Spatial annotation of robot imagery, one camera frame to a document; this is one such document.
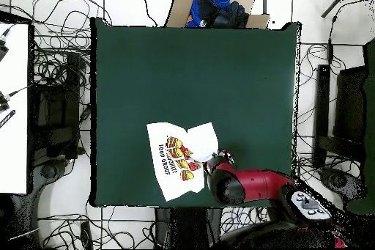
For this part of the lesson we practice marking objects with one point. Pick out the white side table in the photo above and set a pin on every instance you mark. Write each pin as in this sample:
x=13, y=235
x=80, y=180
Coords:
x=14, y=144

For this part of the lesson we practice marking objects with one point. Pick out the brown cardboard box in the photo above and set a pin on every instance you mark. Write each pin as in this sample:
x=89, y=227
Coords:
x=178, y=12

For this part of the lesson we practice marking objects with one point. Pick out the black label strip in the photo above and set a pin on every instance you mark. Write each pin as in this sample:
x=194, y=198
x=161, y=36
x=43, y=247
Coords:
x=7, y=118

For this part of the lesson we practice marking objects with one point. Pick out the black metal stand base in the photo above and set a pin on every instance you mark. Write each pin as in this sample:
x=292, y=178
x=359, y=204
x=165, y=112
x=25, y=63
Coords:
x=348, y=100
x=71, y=85

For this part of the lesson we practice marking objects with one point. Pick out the white printed t-shirt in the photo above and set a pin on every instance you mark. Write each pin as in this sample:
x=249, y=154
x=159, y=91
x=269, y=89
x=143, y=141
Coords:
x=202, y=138

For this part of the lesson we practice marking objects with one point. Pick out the dark navy garment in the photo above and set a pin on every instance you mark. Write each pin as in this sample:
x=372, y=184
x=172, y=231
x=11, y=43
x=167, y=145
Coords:
x=231, y=15

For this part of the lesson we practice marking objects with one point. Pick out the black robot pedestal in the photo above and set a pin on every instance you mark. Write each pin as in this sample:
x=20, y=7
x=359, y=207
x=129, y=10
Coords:
x=164, y=226

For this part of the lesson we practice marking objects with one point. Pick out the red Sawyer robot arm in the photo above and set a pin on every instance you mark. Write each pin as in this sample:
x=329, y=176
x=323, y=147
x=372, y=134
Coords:
x=257, y=182

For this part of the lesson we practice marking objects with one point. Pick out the grey pedestal leg with caster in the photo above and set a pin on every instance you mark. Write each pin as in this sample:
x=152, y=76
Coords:
x=48, y=171
x=339, y=180

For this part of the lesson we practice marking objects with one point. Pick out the black power strip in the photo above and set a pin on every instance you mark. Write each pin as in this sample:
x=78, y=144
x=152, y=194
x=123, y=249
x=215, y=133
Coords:
x=86, y=234

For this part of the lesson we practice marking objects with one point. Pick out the black camera device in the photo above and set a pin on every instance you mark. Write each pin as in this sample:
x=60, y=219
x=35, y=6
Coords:
x=3, y=103
x=2, y=50

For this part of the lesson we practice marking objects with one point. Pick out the dark green table cloth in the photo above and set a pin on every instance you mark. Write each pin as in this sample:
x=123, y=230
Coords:
x=146, y=71

